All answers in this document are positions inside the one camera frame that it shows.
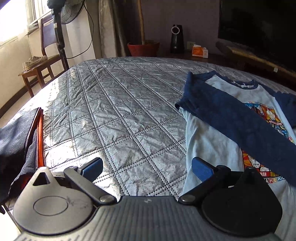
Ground blue and white kids shirt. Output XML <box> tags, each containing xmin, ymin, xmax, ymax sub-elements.
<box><xmin>176</xmin><ymin>71</ymin><xmax>295</xmax><ymax>240</ymax></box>

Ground dark blue zipper storage bag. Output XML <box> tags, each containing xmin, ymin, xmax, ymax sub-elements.
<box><xmin>1</xmin><ymin>108</ymin><xmax>45</xmax><ymax>205</ymax></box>

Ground silver quilted bedspread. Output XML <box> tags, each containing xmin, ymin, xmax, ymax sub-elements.
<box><xmin>18</xmin><ymin>57</ymin><xmax>295</xmax><ymax>213</ymax></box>

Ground wooden chair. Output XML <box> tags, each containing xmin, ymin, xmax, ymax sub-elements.
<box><xmin>19</xmin><ymin>15</ymin><xmax>69</xmax><ymax>97</ymax></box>

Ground dark wooden tv cabinet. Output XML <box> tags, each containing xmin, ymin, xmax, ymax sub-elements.
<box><xmin>160</xmin><ymin>41</ymin><xmax>295</xmax><ymax>91</ymax></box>

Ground white sneakers on chair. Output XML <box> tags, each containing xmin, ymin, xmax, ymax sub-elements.
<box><xmin>23</xmin><ymin>55</ymin><xmax>48</xmax><ymax>71</ymax></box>

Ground orange tissue box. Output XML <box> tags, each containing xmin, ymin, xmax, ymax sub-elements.
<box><xmin>192</xmin><ymin>44</ymin><xmax>208</xmax><ymax>59</ymax></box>

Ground red plant pot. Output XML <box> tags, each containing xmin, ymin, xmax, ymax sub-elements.
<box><xmin>127</xmin><ymin>41</ymin><xmax>160</xmax><ymax>57</ymax></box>

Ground beige curtain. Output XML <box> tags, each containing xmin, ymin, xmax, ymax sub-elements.
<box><xmin>98</xmin><ymin>0</ymin><xmax>127</xmax><ymax>58</ymax></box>

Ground black television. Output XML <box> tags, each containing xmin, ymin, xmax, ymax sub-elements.
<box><xmin>218</xmin><ymin>1</ymin><xmax>295</xmax><ymax>71</ymax></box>

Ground black standing fan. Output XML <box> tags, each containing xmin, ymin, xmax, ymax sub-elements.
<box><xmin>47</xmin><ymin>0</ymin><xmax>85</xmax><ymax>70</ymax></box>

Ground potted tree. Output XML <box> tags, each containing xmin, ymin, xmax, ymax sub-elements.
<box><xmin>137</xmin><ymin>0</ymin><xmax>145</xmax><ymax>45</ymax></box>

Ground black fan power cable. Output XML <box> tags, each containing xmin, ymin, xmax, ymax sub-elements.
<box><xmin>66</xmin><ymin>4</ymin><xmax>95</xmax><ymax>60</ymax></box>

